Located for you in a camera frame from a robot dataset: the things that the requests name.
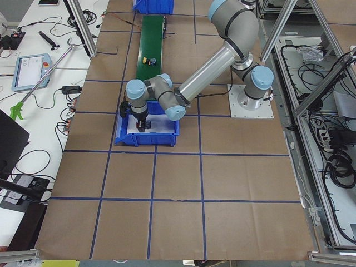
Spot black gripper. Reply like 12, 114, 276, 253
132, 111, 148, 132

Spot red mushroom push button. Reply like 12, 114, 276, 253
142, 120, 151, 130

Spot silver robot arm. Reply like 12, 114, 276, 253
126, 1, 274, 132

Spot white foam in left bin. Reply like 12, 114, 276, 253
127, 114, 175, 134

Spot left blue plastic bin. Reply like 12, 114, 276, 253
115, 101, 180, 146

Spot blue plastic bin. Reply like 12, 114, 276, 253
132, 0, 174, 14
115, 101, 180, 146

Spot green conveyor belt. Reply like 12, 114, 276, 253
136, 15, 165, 80

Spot black power adapter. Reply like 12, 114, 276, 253
61, 85, 82, 95

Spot right blue plastic bin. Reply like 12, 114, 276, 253
132, 0, 174, 14

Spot blue teach pendant tablet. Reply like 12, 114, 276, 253
11, 53, 52, 92

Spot long reach grabber tool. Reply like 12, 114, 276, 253
9, 37, 86, 121

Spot red black conveyor wires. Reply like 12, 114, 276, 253
101, 11, 144, 29

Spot black angled handle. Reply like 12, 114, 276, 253
38, 31, 60, 51

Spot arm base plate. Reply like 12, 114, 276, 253
227, 84, 274, 120

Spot aluminium frame post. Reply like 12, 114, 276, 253
63, 0, 97, 58

